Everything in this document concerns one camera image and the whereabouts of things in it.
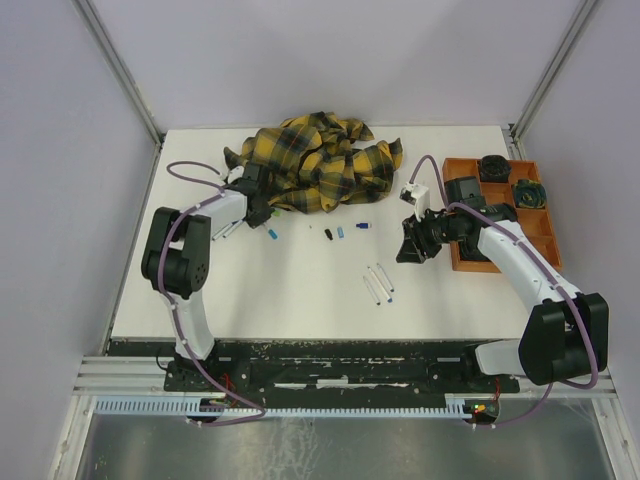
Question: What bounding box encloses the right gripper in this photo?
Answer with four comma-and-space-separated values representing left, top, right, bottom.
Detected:
395, 207, 465, 264

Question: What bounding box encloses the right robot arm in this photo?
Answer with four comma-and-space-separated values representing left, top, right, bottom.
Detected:
396, 177, 609, 391

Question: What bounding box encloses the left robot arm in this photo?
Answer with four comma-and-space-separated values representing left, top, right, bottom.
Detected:
141, 163, 273, 390

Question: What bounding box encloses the yellow plaid cloth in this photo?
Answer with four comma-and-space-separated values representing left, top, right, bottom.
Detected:
223, 112, 403, 214

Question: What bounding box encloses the black rolled sock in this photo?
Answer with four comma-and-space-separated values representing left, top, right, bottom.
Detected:
478, 155, 511, 183

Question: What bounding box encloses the orange compartment tray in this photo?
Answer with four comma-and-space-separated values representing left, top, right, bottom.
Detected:
442, 157, 564, 277

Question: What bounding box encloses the teal yellow rolled sock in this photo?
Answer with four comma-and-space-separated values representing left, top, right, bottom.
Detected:
512, 179, 547, 210

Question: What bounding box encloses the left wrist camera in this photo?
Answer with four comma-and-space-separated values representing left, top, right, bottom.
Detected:
224, 165, 245, 184

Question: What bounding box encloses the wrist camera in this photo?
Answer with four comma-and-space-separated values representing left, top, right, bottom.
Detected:
224, 165, 245, 184
399, 182, 430, 220

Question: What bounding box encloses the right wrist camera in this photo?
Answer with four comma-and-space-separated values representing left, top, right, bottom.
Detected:
399, 182, 430, 220

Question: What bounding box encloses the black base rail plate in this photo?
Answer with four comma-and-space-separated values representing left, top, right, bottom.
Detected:
164, 339, 531, 407

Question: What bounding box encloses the right aluminium frame post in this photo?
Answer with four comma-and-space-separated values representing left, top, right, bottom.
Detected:
502, 0, 603, 160

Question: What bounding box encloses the aluminium frame post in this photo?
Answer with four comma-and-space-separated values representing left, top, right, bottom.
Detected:
502, 0, 603, 160
71, 0, 165, 147

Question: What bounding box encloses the light blue cable duct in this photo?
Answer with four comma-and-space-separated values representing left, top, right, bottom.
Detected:
94, 394, 496, 416

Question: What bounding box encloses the left aluminium frame post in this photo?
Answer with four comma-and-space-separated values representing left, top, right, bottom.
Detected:
71, 0, 165, 147

